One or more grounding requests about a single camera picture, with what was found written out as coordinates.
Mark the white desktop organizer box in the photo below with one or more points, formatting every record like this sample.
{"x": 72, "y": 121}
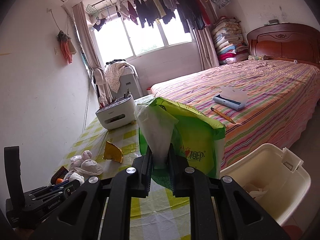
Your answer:
{"x": 118, "y": 113}

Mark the pink curtain right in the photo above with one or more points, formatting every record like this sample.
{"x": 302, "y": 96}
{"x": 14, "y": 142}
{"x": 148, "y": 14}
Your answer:
{"x": 207, "y": 52}

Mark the pink curtain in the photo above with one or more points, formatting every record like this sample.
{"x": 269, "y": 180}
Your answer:
{"x": 85, "y": 36}
{"x": 207, "y": 52}

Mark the floral cloth on cooler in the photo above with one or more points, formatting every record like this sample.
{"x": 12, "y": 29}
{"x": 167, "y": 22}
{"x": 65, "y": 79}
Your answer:
{"x": 113, "y": 73}

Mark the orange small ball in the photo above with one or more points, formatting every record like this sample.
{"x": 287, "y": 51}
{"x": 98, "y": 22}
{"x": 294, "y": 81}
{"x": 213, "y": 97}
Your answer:
{"x": 59, "y": 180}

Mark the white air cooler unit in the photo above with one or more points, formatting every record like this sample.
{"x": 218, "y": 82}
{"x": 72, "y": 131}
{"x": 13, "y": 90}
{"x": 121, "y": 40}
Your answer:
{"x": 129, "y": 81}

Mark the stack of folded quilts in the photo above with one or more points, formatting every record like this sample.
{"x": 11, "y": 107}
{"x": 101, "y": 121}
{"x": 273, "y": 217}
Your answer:
{"x": 228, "y": 40}

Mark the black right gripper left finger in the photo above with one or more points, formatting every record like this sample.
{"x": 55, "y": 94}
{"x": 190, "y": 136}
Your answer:
{"x": 100, "y": 209}

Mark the yellow pencil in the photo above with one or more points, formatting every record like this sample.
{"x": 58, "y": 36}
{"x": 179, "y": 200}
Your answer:
{"x": 222, "y": 115}

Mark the dark wooden headboard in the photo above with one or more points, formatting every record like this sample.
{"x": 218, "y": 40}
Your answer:
{"x": 286, "y": 41}

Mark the crumpled white tissue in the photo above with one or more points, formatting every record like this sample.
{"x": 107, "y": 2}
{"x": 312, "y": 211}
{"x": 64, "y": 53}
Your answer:
{"x": 82, "y": 167}

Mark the bed with striped sheet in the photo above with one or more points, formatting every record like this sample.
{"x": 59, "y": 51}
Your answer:
{"x": 282, "y": 97}

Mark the hanging clothes on rod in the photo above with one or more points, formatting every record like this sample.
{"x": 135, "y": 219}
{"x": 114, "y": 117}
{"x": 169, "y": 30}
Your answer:
{"x": 192, "y": 13}

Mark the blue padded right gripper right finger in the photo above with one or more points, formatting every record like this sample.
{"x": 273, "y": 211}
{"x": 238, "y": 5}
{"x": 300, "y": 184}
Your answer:
{"x": 219, "y": 208}

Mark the brown bottle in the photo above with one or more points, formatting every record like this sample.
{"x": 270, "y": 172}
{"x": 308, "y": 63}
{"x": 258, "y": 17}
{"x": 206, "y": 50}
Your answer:
{"x": 59, "y": 174}

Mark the pink curtain left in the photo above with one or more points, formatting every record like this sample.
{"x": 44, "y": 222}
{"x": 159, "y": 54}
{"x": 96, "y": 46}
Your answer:
{"x": 85, "y": 36}

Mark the green tissue pack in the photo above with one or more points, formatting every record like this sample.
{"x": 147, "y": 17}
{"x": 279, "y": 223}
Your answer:
{"x": 194, "y": 136}

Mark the white paper trash in bin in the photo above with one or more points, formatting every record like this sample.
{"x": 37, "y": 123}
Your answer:
{"x": 255, "y": 192}

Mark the orange cloth hanging on wall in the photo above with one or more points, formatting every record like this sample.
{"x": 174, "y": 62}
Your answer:
{"x": 66, "y": 46}

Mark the cream plastic trash bin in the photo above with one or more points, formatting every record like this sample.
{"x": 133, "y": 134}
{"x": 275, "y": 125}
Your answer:
{"x": 281, "y": 171}

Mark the checkered plastic tablecloth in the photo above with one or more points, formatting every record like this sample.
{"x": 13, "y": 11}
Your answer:
{"x": 158, "y": 216}

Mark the left hand-held gripper device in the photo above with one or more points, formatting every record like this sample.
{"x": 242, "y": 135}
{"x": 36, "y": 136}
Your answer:
{"x": 29, "y": 209}

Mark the red plastic stool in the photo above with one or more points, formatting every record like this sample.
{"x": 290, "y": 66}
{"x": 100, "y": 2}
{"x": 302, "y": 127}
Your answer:
{"x": 294, "y": 232}

